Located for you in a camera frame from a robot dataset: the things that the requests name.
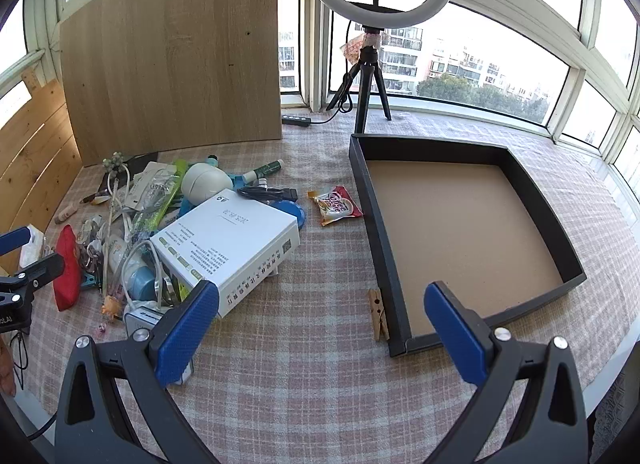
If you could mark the pink lip balm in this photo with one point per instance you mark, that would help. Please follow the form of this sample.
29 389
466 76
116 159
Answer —
65 214

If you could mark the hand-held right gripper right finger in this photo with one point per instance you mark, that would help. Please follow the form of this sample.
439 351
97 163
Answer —
457 336

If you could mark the black marker pen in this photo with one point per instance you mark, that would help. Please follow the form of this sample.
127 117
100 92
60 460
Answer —
92 199

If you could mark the black foil packet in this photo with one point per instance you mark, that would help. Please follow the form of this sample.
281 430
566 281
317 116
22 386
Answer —
145 160

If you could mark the blue round lid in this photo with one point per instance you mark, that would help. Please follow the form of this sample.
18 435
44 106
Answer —
295 214

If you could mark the orange candy packet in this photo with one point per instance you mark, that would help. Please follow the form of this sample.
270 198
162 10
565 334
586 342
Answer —
111 306

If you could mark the white paper packet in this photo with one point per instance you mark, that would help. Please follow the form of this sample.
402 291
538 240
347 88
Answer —
140 189

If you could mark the blue plastic clothespin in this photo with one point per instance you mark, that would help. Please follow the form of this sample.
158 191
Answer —
90 280

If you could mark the white tube with green label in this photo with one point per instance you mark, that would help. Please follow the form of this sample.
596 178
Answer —
265 170

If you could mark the white cardboard box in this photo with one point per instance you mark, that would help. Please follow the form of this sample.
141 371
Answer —
230 239

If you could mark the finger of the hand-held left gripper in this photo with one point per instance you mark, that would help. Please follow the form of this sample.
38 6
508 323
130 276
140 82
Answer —
42 269
12 242

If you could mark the red fabric pouch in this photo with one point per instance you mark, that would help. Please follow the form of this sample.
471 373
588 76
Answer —
67 269

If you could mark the red snack packet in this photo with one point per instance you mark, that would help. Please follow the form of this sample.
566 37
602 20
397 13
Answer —
335 206

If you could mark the wooden clothespin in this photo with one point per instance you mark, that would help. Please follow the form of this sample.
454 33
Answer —
378 314

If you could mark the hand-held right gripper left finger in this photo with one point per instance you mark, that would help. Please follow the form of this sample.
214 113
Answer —
187 331

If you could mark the pink paper tag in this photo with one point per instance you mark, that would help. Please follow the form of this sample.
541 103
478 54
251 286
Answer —
352 47

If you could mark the white egg-shaped device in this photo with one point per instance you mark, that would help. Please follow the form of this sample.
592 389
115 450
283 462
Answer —
200 184

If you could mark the light wooden board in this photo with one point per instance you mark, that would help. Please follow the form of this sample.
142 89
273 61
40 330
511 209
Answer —
170 54

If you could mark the clear green toothbrush package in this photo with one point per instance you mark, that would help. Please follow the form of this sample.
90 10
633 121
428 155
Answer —
165 209

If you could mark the black power strip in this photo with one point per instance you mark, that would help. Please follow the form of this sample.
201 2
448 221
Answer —
295 120

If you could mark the black tripod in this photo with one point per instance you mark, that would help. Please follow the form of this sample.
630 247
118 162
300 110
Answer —
370 74

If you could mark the black cardboard tray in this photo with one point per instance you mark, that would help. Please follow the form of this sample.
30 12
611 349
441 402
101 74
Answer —
465 224

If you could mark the wooden slat panel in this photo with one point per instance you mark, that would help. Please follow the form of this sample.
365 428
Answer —
35 154

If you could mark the white tissue pack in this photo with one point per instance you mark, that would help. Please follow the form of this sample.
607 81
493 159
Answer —
32 249

